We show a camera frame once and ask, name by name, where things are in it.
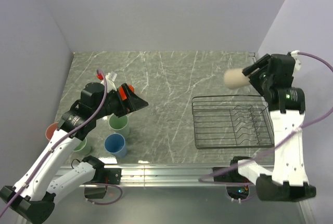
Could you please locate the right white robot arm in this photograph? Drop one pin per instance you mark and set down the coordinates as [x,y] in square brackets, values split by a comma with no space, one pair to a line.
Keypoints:
[286,108]

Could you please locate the black wire dish rack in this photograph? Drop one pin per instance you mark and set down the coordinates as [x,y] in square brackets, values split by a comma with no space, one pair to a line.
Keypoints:
[231,121]

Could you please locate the light green plastic cup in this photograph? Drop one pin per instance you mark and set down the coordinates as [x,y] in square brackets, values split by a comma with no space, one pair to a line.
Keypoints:
[84,148]

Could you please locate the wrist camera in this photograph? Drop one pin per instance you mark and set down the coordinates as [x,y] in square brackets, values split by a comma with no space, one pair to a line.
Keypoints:
[110,79]
[297,65]

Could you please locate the orange mug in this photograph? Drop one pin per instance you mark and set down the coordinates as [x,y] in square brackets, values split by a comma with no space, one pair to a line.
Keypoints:
[131,88]

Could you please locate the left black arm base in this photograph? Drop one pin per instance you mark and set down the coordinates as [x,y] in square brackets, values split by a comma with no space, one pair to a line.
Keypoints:
[104,188]

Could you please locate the blue plastic cup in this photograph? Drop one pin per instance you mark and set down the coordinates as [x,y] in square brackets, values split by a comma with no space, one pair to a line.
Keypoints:
[116,145]

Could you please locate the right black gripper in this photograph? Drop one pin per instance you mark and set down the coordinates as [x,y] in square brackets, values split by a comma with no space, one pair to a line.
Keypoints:
[259,63]

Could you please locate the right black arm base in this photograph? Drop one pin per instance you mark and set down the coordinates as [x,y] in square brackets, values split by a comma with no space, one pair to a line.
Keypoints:
[233,191]

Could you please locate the aluminium mounting rail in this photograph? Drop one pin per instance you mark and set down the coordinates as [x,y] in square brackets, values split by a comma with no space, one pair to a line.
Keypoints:
[150,175]

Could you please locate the salmon plastic cup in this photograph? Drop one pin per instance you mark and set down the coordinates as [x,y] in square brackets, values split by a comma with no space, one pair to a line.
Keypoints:
[50,130]

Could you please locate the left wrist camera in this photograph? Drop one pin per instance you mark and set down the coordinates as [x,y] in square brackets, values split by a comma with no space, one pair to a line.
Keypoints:
[110,79]

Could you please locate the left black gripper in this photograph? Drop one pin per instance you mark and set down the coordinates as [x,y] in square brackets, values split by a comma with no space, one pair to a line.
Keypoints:
[133,102]

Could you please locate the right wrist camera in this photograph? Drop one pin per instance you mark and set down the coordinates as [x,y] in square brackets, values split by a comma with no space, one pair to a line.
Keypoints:
[297,65]

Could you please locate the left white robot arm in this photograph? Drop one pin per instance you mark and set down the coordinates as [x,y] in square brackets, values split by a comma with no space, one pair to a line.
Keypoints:
[36,194]

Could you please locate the beige plastic cup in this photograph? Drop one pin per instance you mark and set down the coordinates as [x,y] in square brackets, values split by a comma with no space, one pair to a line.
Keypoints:
[235,78]

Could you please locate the pale green plastic cup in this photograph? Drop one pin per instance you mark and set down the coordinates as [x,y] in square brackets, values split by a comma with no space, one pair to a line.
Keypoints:
[120,125]

